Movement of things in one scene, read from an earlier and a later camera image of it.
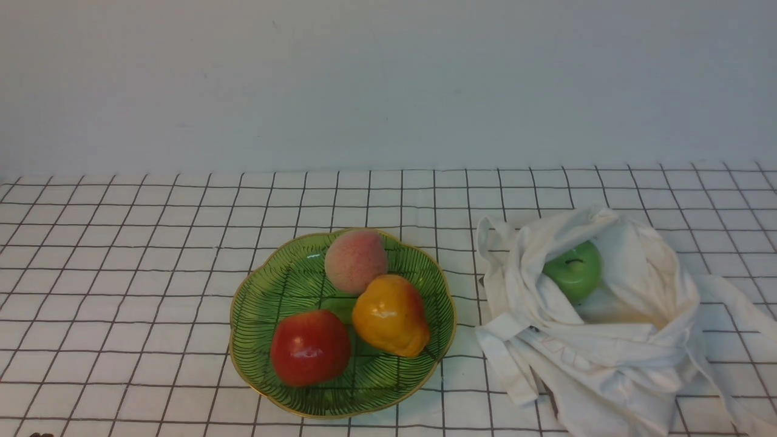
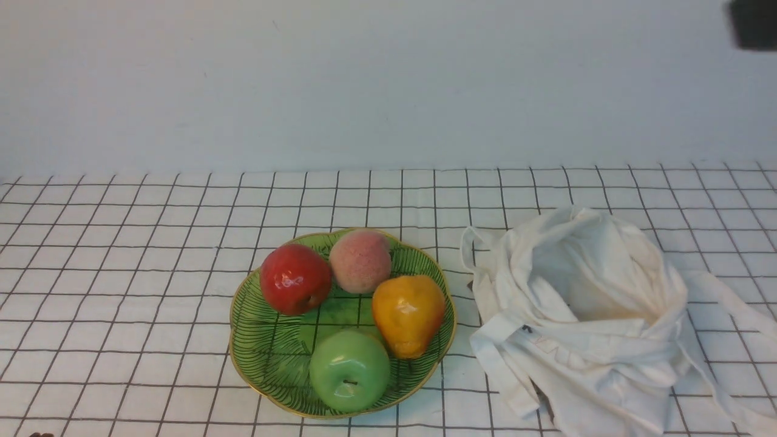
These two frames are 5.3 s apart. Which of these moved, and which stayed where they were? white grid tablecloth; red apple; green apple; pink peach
Moved: red apple; green apple
Stayed: pink peach; white grid tablecloth
